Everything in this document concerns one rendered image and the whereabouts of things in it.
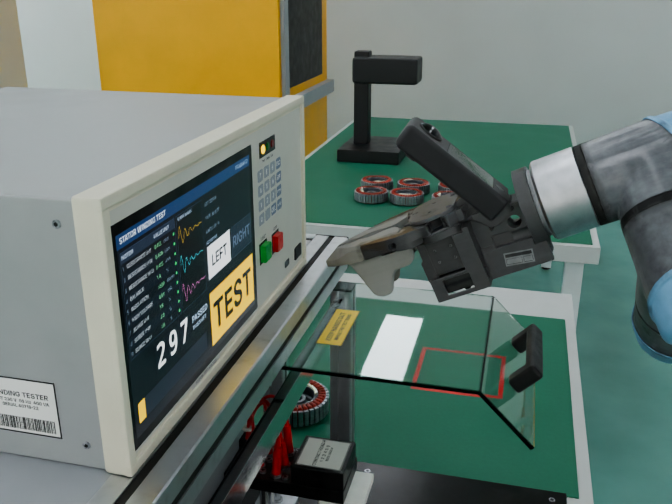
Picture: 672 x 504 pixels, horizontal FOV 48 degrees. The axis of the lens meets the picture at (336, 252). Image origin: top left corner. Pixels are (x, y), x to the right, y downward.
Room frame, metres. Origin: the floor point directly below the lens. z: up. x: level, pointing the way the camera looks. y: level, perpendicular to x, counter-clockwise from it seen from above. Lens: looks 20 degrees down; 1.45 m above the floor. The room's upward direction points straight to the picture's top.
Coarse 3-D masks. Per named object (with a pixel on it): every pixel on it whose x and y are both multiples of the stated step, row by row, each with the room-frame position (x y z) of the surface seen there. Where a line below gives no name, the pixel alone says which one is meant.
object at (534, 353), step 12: (516, 336) 0.79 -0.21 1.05; (528, 336) 0.77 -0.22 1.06; (540, 336) 0.78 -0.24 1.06; (516, 348) 0.78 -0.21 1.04; (528, 348) 0.74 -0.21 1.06; (540, 348) 0.75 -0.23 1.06; (528, 360) 0.71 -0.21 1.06; (540, 360) 0.72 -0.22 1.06; (516, 372) 0.70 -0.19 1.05; (528, 372) 0.69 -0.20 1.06; (540, 372) 0.69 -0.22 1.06; (516, 384) 0.69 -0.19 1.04; (528, 384) 0.69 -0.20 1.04
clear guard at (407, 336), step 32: (352, 288) 0.90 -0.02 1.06; (320, 320) 0.80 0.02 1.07; (384, 320) 0.80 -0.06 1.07; (416, 320) 0.80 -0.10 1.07; (448, 320) 0.80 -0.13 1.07; (480, 320) 0.80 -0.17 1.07; (512, 320) 0.85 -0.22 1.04; (320, 352) 0.72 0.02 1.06; (352, 352) 0.72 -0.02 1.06; (384, 352) 0.72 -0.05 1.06; (416, 352) 0.72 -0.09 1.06; (448, 352) 0.72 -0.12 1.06; (480, 352) 0.72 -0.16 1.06; (512, 352) 0.77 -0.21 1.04; (416, 384) 0.66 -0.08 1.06; (448, 384) 0.65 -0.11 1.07; (480, 384) 0.65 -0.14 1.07; (512, 416) 0.65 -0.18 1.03
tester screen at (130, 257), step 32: (192, 192) 0.57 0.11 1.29; (224, 192) 0.63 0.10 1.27; (160, 224) 0.51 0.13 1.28; (192, 224) 0.56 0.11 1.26; (224, 224) 0.62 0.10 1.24; (128, 256) 0.47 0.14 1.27; (160, 256) 0.51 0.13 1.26; (192, 256) 0.56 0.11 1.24; (128, 288) 0.46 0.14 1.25; (160, 288) 0.50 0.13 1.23; (192, 288) 0.55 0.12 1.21; (128, 320) 0.46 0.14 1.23; (160, 320) 0.50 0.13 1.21; (192, 320) 0.55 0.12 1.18; (128, 352) 0.45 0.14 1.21
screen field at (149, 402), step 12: (204, 336) 0.57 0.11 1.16; (192, 348) 0.55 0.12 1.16; (204, 348) 0.57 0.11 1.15; (180, 360) 0.52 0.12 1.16; (192, 360) 0.54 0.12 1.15; (168, 372) 0.50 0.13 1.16; (180, 372) 0.52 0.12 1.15; (168, 384) 0.50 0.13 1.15; (156, 396) 0.48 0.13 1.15; (144, 408) 0.47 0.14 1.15
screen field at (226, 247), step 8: (248, 216) 0.68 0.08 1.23; (240, 224) 0.66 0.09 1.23; (248, 224) 0.68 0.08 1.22; (232, 232) 0.64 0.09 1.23; (240, 232) 0.66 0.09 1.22; (248, 232) 0.68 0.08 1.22; (216, 240) 0.60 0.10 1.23; (224, 240) 0.62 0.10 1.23; (232, 240) 0.64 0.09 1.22; (240, 240) 0.66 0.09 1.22; (248, 240) 0.68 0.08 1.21; (208, 248) 0.59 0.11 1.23; (216, 248) 0.60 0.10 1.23; (224, 248) 0.62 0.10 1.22; (232, 248) 0.64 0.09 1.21; (240, 248) 0.66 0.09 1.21; (208, 256) 0.59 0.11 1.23; (216, 256) 0.60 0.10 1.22; (224, 256) 0.62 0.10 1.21; (232, 256) 0.64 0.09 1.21; (208, 264) 0.59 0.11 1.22; (216, 264) 0.60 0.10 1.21; (224, 264) 0.62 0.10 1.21; (216, 272) 0.60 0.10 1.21
